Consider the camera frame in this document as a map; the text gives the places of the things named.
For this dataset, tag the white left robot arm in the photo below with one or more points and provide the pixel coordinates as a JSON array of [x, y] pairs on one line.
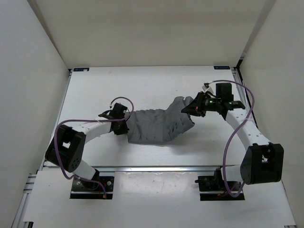
[[67, 146]]

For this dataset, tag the grey pleated skirt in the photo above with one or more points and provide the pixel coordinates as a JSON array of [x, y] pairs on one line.
[[158, 126]]

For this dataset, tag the aluminium frame rail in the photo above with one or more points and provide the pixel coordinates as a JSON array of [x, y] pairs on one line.
[[241, 90]]

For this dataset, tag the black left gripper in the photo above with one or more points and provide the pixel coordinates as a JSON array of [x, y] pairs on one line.
[[125, 129]]

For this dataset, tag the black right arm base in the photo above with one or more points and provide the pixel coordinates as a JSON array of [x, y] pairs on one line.
[[212, 188]]

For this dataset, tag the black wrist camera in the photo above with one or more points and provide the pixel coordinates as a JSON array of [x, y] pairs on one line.
[[224, 92], [118, 111]]

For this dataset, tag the blue right corner label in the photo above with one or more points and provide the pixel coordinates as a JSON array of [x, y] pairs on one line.
[[221, 67]]

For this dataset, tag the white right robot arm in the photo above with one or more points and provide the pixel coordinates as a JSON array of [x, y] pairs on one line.
[[263, 160]]

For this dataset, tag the blue corner label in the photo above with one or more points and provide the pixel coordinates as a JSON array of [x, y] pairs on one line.
[[81, 69], [221, 67]]

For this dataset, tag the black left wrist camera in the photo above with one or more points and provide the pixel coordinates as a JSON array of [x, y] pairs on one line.
[[118, 111]]

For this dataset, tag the blue left corner label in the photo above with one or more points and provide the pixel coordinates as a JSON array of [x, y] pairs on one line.
[[81, 69]]

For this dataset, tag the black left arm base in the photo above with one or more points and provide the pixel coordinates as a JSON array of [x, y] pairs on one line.
[[102, 188]]

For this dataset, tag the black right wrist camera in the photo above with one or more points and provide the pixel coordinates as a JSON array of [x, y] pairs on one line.
[[224, 92]]

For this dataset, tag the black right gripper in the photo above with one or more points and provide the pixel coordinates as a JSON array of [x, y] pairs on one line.
[[194, 107]]

